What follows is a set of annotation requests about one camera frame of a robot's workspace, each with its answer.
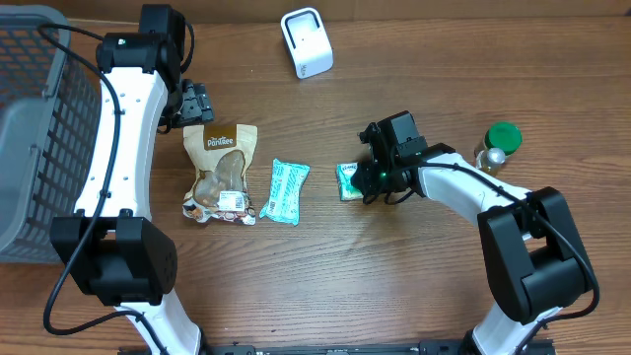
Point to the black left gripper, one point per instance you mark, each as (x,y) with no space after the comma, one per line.
(199,107)

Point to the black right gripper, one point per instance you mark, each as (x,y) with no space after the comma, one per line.
(371,186)

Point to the green tissue pack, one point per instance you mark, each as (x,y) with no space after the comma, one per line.
(347,190)

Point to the brown snack pouch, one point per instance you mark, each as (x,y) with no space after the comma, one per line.
(221,155)

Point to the teal snack wrapper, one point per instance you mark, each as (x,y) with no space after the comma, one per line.
(283,204)

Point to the yellow dish soap bottle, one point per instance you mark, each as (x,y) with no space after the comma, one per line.
(491,161)

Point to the green lid jar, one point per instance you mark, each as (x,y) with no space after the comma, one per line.
(503,135)

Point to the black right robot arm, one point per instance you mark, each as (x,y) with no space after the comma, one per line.
(538,270)

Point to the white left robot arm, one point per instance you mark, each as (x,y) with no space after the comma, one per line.
(109,245)

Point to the white barcode scanner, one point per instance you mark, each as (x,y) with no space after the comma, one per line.
(307,42)

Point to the grey plastic mesh basket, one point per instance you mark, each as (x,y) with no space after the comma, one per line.
(50,113)

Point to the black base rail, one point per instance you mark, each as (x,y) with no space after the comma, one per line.
(335,350)

